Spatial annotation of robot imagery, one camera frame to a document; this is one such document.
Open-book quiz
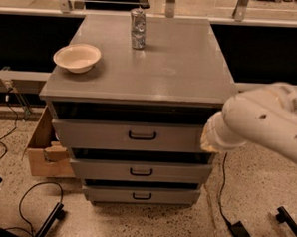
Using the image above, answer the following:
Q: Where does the grey top drawer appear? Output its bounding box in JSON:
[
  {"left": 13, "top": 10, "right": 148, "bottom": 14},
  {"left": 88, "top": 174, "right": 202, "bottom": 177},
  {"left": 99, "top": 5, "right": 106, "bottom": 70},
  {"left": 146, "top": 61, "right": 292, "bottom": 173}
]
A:
[{"left": 53, "top": 118, "right": 203, "bottom": 153}]

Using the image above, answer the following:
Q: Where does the brown cardboard box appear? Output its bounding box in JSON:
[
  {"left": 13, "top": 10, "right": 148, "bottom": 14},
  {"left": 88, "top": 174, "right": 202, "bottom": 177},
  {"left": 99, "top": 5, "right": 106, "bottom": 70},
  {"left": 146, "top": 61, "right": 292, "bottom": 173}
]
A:
[{"left": 26, "top": 108, "right": 75, "bottom": 178}]

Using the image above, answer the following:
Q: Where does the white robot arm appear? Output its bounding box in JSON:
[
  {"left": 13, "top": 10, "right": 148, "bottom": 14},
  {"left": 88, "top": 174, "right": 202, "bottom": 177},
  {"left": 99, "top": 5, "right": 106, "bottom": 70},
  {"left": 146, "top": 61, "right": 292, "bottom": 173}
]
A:
[{"left": 200, "top": 83, "right": 297, "bottom": 164}]

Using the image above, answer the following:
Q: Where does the grey drawer cabinet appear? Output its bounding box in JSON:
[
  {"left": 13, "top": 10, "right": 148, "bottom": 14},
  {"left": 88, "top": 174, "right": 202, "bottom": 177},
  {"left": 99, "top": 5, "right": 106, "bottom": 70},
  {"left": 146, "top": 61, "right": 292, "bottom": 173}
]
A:
[{"left": 33, "top": 10, "right": 248, "bottom": 211}]

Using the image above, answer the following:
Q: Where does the grey middle drawer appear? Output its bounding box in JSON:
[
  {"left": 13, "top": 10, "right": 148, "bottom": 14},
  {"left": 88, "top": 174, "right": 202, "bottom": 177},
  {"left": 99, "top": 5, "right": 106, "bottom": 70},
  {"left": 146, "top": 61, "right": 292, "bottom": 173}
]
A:
[{"left": 70, "top": 158, "right": 212, "bottom": 184}]

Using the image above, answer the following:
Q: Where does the grey drawer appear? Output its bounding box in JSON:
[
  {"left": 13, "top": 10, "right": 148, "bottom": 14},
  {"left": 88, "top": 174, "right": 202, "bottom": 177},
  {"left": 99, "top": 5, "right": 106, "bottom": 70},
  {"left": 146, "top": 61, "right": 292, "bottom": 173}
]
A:
[
  {"left": 82, "top": 186, "right": 200, "bottom": 205},
  {"left": 70, "top": 158, "right": 212, "bottom": 184},
  {"left": 53, "top": 118, "right": 203, "bottom": 153}
]

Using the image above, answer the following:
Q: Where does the black cable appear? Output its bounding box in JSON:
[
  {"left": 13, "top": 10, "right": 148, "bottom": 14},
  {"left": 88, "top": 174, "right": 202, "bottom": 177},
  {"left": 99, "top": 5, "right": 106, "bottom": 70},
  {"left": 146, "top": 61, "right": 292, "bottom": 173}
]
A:
[
  {"left": 216, "top": 151, "right": 236, "bottom": 226},
  {"left": 0, "top": 88, "right": 20, "bottom": 166}
]

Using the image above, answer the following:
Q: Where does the black power adapter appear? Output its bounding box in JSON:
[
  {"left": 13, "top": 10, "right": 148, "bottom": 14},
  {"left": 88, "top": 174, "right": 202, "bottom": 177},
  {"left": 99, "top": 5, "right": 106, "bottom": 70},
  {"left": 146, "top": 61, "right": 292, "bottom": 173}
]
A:
[{"left": 228, "top": 221, "right": 251, "bottom": 237}]

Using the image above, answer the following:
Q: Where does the white paper bowl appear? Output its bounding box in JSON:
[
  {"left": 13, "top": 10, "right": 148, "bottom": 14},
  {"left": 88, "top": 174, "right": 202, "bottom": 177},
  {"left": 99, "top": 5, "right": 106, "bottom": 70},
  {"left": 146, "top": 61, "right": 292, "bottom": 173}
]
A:
[{"left": 53, "top": 44, "right": 101, "bottom": 74}]

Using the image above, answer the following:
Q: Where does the black cable left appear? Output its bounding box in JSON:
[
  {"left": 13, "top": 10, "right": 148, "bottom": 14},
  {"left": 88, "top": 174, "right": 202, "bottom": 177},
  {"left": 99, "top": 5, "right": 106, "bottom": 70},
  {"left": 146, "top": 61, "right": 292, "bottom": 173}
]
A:
[{"left": 0, "top": 88, "right": 20, "bottom": 166}]

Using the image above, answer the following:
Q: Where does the black top drawer handle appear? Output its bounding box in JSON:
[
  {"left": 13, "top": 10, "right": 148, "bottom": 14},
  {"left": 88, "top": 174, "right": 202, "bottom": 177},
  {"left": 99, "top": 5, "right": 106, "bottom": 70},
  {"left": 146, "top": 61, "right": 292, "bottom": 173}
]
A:
[{"left": 128, "top": 130, "right": 157, "bottom": 140}]

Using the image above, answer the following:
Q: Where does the crushed silver can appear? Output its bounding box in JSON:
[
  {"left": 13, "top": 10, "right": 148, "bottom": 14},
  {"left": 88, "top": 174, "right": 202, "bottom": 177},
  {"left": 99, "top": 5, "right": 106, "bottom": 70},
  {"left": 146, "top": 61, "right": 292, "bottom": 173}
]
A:
[{"left": 130, "top": 7, "right": 147, "bottom": 49}]

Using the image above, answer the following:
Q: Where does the black cable right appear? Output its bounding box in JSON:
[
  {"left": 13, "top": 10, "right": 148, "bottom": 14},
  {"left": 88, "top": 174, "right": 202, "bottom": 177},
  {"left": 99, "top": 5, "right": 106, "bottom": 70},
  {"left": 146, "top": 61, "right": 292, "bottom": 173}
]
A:
[{"left": 216, "top": 151, "right": 236, "bottom": 226}]

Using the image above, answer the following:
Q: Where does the black stand leg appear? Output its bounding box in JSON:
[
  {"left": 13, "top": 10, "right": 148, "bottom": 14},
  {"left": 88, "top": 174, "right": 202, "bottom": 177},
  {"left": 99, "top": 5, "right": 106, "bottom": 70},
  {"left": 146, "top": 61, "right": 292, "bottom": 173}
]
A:
[
  {"left": 276, "top": 206, "right": 297, "bottom": 237},
  {"left": 35, "top": 202, "right": 66, "bottom": 237}
]

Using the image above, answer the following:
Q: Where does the grey bottom drawer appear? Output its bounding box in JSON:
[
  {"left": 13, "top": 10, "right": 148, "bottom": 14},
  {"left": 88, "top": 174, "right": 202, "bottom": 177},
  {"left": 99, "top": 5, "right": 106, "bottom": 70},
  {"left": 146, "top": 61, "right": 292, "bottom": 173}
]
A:
[{"left": 82, "top": 186, "right": 200, "bottom": 205}]

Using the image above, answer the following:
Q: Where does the black stand leg left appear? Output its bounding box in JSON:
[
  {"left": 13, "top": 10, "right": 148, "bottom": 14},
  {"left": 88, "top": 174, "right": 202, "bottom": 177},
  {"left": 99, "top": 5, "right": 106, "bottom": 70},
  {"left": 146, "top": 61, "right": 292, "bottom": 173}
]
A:
[{"left": 35, "top": 202, "right": 66, "bottom": 237}]

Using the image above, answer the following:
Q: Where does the black stand leg right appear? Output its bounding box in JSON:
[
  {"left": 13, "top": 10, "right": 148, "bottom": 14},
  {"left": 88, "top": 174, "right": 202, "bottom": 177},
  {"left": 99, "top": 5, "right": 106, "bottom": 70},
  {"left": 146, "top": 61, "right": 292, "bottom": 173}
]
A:
[{"left": 276, "top": 206, "right": 297, "bottom": 237}]

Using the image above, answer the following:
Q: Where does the black office chair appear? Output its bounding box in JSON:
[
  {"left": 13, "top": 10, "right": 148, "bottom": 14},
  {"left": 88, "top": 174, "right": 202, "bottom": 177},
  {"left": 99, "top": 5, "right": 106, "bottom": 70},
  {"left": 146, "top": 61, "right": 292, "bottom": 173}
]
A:
[{"left": 75, "top": 0, "right": 150, "bottom": 11}]

